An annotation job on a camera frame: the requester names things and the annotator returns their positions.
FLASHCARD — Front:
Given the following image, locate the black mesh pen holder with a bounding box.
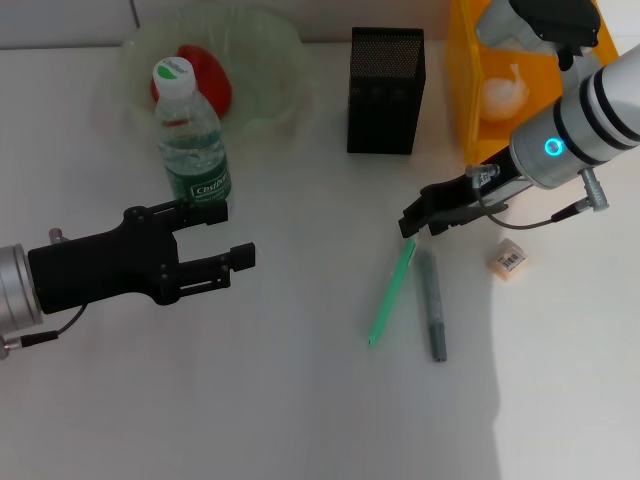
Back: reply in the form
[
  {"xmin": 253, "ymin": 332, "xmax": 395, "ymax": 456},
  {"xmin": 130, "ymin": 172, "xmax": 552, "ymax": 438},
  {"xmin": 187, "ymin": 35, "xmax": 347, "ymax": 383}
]
[{"xmin": 346, "ymin": 26, "xmax": 427, "ymax": 155}]

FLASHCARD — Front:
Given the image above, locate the white paper ball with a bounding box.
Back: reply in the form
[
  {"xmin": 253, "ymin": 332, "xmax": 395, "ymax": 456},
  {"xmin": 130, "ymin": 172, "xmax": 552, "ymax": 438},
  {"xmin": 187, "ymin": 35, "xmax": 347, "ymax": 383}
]
[{"xmin": 481, "ymin": 64, "xmax": 530, "ymax": 123}]

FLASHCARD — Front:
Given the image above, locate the green glass fruit plate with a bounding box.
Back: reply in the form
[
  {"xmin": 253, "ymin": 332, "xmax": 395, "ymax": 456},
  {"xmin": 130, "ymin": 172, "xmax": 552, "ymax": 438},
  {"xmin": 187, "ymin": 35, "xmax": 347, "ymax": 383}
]
[{"xmin": 119, "ymin": 4, "xmax": 314, "ymax": 144}]

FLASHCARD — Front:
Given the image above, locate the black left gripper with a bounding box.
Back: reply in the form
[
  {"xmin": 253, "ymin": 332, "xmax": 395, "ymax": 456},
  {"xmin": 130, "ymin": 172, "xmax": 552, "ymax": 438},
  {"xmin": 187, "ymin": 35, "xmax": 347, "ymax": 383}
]
[{"xmin": 27, "ymin": 198, "xmax": 256, "ymax": 316}]

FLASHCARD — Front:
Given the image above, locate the yellow plastic storage bin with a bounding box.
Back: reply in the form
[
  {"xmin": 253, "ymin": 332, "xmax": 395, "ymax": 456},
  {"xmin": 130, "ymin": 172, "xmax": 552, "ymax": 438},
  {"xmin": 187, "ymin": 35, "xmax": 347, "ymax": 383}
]
[{"xmin": 444, "ymin": 0, "xmax": 619, "ymax": 169}]

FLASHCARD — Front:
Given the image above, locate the left arm connector cable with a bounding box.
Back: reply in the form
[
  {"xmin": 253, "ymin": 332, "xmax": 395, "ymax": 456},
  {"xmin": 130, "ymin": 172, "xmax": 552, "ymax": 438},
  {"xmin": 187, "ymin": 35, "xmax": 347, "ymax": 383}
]
[{"xmin": 0, "ymin": 304, "xmax": 89, "ymax": 361}]

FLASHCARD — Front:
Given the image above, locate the red round fruit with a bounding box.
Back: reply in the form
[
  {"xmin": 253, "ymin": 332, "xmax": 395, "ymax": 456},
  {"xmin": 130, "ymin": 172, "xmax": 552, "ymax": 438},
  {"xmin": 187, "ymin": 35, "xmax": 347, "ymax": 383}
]
[{"xmin": 149, "ymin": 44, "xmax": 234, "ymax": 119}]

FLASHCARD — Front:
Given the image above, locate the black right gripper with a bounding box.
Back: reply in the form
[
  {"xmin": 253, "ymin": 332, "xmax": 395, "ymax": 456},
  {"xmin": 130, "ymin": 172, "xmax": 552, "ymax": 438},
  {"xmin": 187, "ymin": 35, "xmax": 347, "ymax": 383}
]
[{"xmin": 398, "ymin": 147, "xmax": 532, "ymax": 239}]

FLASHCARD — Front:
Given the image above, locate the grey marker pen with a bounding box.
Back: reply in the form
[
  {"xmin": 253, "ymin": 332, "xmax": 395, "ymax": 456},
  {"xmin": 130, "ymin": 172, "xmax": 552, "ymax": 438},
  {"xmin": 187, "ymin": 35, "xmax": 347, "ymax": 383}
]
[{"xmin": 415, "ymin": 247, "xmax": 449, "ymax": 362}]

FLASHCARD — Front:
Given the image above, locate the green pen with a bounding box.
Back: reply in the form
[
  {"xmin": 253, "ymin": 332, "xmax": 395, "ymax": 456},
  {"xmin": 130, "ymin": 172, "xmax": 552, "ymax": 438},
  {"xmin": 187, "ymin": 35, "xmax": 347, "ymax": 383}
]
[{"xmin": 368, "ymin": 237, "xmax": 419, "ymax": 349}]

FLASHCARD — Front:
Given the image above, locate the clear green-label water bottle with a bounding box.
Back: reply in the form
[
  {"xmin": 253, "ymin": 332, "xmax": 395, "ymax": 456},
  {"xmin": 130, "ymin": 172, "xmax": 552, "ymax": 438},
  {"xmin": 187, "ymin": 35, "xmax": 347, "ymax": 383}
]
[{"xmin": 152, "ymin": 56, "xmax": 234, "ymax": 206}]

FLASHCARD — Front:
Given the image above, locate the beige eraser with barcode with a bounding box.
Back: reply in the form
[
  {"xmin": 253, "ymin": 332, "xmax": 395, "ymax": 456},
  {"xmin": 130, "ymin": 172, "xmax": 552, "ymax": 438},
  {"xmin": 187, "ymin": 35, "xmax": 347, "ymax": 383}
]
[{"xmin": 488, "ymin": 237, "xmax": 530, "ymax": 282}]

